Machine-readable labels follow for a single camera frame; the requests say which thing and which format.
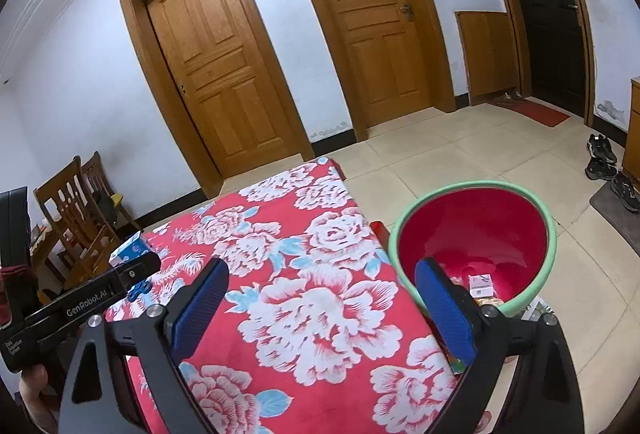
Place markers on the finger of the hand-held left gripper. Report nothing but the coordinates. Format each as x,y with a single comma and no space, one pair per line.
140,270

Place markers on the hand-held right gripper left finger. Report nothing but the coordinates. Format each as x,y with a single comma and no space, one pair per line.
200,309

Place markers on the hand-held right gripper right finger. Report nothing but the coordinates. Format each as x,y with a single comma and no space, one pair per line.
445,309

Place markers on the white teal box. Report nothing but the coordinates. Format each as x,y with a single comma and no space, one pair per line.
480,285

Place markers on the red basin with green rim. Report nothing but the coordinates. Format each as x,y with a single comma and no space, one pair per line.
475,234

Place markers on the person's left hand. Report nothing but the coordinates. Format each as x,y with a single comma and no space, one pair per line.
32,389

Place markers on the blue white milk carton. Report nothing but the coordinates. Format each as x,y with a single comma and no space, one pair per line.
127,251

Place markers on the blue fidget spinner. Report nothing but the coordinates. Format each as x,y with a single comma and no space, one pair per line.
137,292

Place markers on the yellow seat cushion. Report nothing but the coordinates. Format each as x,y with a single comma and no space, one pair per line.
116,199

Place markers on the printed magazine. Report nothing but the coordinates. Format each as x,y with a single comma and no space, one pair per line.
537,309

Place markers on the red plastic stool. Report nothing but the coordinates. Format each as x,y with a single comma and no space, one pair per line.
380,231

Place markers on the wooden dining chair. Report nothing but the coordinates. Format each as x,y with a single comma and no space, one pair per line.
95,174
65,194

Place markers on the red floral tablecloth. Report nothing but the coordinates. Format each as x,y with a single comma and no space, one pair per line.
310,294

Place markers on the grey floor mat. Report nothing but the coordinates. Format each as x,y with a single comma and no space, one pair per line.
615,219

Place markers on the black sneaker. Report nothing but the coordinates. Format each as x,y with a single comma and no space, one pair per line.
625,191
601,148
600,170

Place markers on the red doormat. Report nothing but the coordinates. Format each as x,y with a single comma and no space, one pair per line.
535,112

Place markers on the wooden door with keyhole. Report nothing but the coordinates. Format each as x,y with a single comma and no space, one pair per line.
220,64

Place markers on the wooden cabinet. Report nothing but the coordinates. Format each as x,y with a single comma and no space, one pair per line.
634,124

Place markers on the dark entrance door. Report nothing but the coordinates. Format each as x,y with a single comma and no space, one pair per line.
540,14

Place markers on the wooden wall panel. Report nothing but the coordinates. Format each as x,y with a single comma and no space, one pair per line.
485,54

